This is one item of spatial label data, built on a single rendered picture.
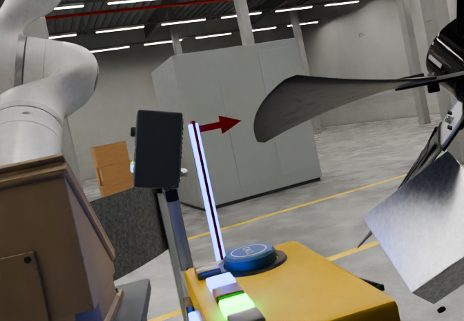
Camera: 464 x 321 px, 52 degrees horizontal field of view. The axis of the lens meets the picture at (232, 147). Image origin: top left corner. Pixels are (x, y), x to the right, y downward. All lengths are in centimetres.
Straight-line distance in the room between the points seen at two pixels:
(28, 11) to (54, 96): 20
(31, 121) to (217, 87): 616
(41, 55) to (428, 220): 72
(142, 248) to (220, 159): 441
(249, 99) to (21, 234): 649
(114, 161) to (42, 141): 782
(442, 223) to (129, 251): 198
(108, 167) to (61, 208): 795
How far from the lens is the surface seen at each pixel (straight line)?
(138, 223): 255
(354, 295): 29
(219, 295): 31
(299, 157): 740
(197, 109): 679
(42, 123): 84
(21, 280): 70
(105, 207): 239
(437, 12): 702
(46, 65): 97
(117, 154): 863
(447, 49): 77
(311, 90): 59
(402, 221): 69
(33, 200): 68
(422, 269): 67
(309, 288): 31
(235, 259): 36
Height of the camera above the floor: 118
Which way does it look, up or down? 3 degrees down
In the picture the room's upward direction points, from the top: 12 degrees counter-clockwise
